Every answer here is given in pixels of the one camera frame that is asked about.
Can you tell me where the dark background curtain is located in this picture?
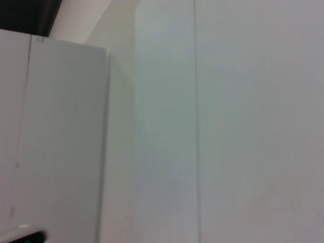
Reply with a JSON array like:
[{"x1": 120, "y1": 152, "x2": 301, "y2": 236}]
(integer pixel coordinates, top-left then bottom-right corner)
[{"x1": 0, "y1": 0, "x2": 63, "y2": 38}]

